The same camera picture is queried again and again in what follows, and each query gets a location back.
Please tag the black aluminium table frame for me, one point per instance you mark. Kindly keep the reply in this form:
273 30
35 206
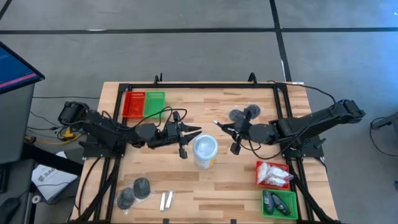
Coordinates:
186 85

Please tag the clear bag of cotton balls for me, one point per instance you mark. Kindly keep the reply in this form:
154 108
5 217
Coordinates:
275 181
262 171
278 171

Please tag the monitor with blue screen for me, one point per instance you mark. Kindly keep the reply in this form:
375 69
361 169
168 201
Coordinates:
12 67

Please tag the red plastic basket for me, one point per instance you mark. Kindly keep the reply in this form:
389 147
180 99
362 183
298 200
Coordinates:
264 187
133 105

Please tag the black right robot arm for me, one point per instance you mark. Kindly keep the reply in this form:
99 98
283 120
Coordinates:
311 123

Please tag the white wipes canister yellow label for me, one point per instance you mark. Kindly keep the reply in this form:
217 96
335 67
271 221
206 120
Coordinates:
205 146

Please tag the green plastic basket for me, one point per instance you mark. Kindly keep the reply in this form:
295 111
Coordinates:
293 196
154 104

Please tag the white printed booklet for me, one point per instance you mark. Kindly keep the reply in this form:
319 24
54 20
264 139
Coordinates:
54 183

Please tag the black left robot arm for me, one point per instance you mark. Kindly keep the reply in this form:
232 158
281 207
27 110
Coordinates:
102 127

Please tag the black computer mouse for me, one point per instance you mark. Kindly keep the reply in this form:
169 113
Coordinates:
7 210

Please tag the black oval device grey label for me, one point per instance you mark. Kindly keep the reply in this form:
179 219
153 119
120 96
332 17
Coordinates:
268 202

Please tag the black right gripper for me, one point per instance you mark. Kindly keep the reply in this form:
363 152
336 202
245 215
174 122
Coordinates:
244 130

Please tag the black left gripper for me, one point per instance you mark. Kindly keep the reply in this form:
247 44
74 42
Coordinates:
172 135

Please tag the black desk edge bar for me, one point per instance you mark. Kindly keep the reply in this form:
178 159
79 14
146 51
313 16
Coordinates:
53 160

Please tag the grey stand leg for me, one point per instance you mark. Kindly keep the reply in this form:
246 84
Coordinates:
388 121

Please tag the white tape roll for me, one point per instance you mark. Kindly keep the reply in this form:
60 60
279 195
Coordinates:
34 199

